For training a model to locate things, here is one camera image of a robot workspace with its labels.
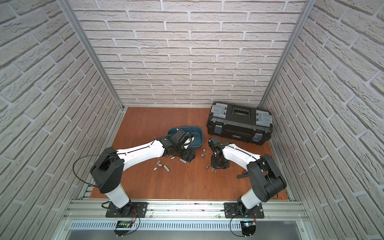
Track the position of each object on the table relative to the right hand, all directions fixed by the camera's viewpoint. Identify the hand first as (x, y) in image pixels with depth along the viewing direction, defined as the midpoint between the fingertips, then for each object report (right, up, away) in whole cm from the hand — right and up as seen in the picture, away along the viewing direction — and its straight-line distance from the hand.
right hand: (219, 166), depth 88 cm
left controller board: (-51, -24, -16) cm, 58 cm away
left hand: (-17, +9, -2) cm, 19 cm away
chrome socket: (-9, +8, +6) cm, 14 cm away
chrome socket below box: (-10, +5, +4) cm, 12 cm away
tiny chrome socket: (-39, -1, -1) cm, 39 cm away
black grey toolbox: (+13, +27, +2) cm, 30 cm away
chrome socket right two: (-2, -2, -1) cm, 3 cm away
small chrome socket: (-29, +4, +3) cm, 30 cm away
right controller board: (+11, -24, -18) cm, 32 cm away
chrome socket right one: (-8, 0, -1) cm, 8 cm away
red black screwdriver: (+15, -4, -3) cm, 16 cm away
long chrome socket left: (-32, -1, -1) cm, 32 cm away
